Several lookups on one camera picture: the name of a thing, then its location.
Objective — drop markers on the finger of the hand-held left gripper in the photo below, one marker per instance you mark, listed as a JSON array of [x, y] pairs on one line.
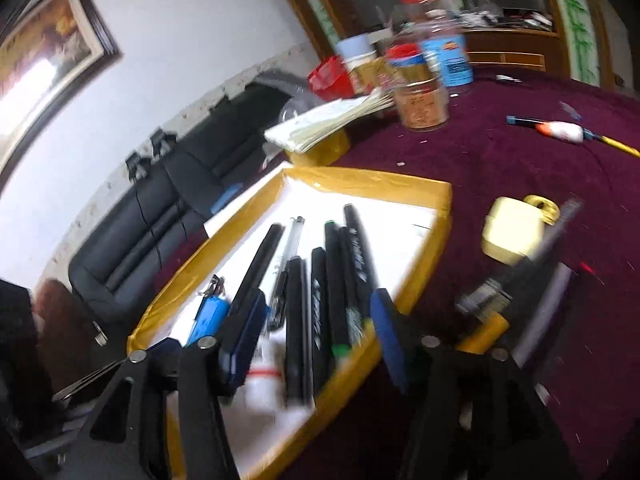
[[165, 360]]

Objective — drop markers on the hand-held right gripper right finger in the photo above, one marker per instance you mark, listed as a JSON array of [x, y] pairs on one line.
[[390, 340]]

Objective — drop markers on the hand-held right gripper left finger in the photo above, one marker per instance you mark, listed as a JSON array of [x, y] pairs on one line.
[[247, 335]]

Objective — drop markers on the blue battery pack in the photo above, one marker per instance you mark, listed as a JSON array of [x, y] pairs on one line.
[[207, 320]]

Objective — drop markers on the white bottle with red label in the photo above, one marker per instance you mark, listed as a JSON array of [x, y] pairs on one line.
[[265, 375]]

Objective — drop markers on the long black pen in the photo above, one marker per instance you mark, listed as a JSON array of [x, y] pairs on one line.
[[260, 265]]

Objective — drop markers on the black marker with white print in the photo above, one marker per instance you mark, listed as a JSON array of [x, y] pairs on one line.
[[360, 245], [351, 280]]

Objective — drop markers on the black marker with green cap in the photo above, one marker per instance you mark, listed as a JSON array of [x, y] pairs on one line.
[[334, 270]]

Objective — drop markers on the clear white ballpoint pen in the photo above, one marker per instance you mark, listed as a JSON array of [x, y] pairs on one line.
[[291, 240]]

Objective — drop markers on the white tray with yellow edges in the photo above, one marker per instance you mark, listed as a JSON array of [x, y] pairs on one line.
[[390, 210]]

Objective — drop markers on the yellow cylinder with metal cap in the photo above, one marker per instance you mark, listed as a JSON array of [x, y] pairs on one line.
[[482, 337]]

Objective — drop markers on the black sofa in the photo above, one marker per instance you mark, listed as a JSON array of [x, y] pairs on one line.
[[130, 240]]

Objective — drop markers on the blue object on sofa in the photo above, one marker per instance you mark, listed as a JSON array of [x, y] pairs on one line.
[[226, 199]]

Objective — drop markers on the grey utility knife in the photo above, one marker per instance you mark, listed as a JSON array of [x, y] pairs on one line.
[[545, 305]]

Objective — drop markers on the maroon tablecloth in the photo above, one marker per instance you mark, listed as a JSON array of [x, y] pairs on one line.
[[550, 410]]

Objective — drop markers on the black oblong object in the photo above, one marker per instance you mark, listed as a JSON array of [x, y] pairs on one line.
[[555, 240]]

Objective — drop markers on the yellow tape roll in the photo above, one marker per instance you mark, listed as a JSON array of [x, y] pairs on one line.
[[325, 152]]

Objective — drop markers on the stack of papers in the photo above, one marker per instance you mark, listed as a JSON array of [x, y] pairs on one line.
[[320, 125]]

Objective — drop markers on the clear plastic bag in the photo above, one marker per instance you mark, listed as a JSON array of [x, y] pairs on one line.
[[291, 107]]

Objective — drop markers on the jar with brown contents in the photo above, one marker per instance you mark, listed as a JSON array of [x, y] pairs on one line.
[[420, 105]]

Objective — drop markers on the red plastic basket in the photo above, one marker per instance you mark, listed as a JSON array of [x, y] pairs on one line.
[[327, 80]]

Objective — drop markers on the fishing float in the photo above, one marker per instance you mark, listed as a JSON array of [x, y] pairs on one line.
[[562, 131]]

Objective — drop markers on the white jar with blue lid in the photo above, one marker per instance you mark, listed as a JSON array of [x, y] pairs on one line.
[[357, 67]]

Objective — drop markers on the large jar with blue label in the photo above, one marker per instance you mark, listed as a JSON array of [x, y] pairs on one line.
[[450, 60]]

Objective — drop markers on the wooden cabinet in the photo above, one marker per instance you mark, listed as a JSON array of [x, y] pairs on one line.
[[515, 55]]

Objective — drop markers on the black wall charger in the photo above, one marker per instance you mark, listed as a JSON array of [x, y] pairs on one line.
[[136, 166], [162, 142]]

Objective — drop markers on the framed wall picture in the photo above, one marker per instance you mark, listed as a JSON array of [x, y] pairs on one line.
[[40, 70]]

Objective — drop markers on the green and white wall scroll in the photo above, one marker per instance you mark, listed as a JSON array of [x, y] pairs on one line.
[[575, 25], [320, 10]]

